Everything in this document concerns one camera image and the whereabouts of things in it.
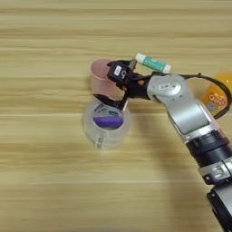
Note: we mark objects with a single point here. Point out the green and white glue stick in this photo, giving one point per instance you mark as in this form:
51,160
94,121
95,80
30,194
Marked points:
152,62

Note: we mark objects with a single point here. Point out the pink plastic cup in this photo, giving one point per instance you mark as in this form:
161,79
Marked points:
99,78

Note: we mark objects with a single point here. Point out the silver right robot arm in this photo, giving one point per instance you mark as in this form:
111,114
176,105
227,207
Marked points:
187,114

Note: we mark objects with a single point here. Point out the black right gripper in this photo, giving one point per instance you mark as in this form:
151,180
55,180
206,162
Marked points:
137,86

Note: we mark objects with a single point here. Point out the clear packing tape roll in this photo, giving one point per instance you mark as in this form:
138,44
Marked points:
105,136

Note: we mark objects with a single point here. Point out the orange juice bottle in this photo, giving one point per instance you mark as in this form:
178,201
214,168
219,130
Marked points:
216,99

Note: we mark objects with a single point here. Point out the black box with white label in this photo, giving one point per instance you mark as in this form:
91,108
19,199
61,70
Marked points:
118,72

